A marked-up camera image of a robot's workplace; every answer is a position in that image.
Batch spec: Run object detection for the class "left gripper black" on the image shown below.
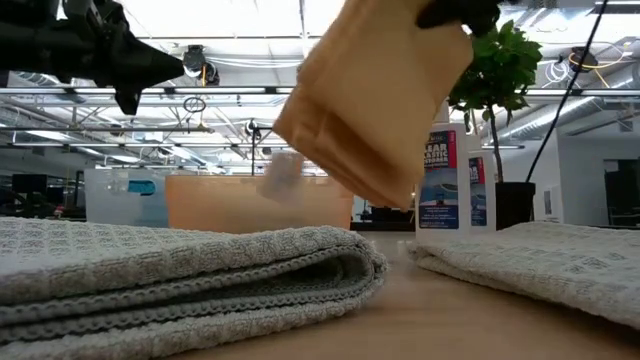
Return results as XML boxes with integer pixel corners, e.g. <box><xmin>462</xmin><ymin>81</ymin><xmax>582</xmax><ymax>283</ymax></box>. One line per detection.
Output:
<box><xmin>29</xmin><ymin>0</ymin><xmax>186</xmax><ymax>116</ymax></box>

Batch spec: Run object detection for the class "bright blue sponge cloth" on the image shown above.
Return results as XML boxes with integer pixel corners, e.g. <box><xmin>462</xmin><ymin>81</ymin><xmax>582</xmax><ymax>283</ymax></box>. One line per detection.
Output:
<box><xmin>127</xmin><ymin>179</ymin><xmax>157</xmax><ymax>196</ymax></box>

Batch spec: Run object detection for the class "yellow cloth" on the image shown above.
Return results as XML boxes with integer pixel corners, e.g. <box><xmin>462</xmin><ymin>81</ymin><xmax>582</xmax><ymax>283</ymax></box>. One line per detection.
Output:
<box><xmin>272</xmin><ymin>0</ymin><xmax>475</xmax><ymax>211</ymax></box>

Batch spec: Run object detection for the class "white plastic restorer bottle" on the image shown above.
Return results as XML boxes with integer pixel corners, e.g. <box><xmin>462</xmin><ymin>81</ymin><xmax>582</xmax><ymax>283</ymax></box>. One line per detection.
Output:
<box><xmin>467</xmin><ymin>134</ymin><xmax>497</xmax><ymax>234</ymax></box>
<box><xmin>414</xmin><ymin>99</ymin><xmax>472</xmax><ymax>241</ymax></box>

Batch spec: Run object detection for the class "grey waffle weave towel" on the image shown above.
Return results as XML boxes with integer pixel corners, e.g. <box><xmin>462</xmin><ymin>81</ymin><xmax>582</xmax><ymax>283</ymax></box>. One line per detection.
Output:
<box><xmin>407</xmin><ymin>221</ymin><xmax>640</xmax><ymax>331</ymax></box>
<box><xmin>0</xmin><ymin>215</ymin><xmax>390</xmax><ymax>360</ymax></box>

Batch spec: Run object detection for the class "potted green plant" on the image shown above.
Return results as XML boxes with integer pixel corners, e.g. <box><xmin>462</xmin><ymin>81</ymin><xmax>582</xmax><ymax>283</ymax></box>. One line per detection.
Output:
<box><xmin>447</xmin><ymin>19</ymin><xmax>544</xmax><ymax>231</ymax></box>

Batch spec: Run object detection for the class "small frosted plastic bin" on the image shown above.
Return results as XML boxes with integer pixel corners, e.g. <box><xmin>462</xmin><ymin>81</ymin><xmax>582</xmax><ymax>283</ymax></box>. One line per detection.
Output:
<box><xmin>83</xmin><ymin>168</ymin><xmax>171</xmax><ymax>229</ymax></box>

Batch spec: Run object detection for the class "black monitor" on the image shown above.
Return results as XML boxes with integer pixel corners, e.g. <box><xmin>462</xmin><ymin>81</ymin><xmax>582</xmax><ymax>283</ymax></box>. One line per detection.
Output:
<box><xmin>11</xmin><ymin>173</ymin><xmax>49</xmax><ymax>195</ymax></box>

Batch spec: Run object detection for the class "orange plastic bin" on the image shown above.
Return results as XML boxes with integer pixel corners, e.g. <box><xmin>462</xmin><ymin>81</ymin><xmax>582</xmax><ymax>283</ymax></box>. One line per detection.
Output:
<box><xmin>164</xmin><ymin>174</ymin><xmax>354</xmax><ymax>235</ymax></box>

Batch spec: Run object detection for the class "black ceiling cord reel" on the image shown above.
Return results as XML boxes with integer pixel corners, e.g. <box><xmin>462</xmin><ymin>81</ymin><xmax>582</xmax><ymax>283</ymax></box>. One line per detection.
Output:
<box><xmin>182</xmin><ymin>44</ymin><xmax>221</xmax><ymax>86</ymax></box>
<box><xmin>568</xmin><ymin>46</ymin><xmax>600</xmax><ymax>75</ymax></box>

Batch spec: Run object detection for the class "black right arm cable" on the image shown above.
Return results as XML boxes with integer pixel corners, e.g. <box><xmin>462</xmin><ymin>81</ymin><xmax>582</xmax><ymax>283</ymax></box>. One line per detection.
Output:
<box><xmin>524</xmin><ymin>0</ymin><xmax>609</xmax><ymax>184</ymax></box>

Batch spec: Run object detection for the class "black aluminium table frame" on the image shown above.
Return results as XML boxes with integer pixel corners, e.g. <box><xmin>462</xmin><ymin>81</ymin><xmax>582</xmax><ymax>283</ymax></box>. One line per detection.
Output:
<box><xmin>349</xmin><ymin>221</ymin><xmax>640</xmax><ymax>234</ymax></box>

